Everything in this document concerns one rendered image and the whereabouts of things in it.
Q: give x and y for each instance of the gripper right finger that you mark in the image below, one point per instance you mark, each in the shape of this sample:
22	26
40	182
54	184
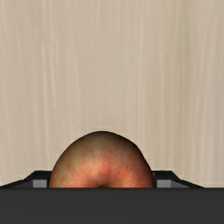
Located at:
167	180

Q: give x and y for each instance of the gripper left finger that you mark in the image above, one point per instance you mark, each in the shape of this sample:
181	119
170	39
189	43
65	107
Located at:
38	180

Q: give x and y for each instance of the red apple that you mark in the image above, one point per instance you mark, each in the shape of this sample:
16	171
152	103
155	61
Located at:
102	163

